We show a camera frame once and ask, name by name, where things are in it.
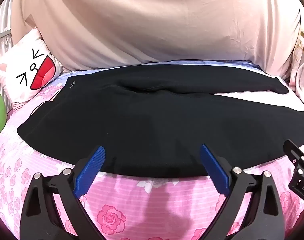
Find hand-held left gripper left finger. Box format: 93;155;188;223
19;146;106;240

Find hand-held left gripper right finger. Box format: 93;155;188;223
200;144;286;240

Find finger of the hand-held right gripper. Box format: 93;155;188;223
283;139;304;167

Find black pants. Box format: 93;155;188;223
17;64;304;178

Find pink floral bedsheet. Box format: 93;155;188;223
0;59;304;240

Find cat face pillow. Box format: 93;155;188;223
0;26;66;110

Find beige draped cloth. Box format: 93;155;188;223
9;0;304;73

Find silver striped curtain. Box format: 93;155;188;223
0;0;17;65

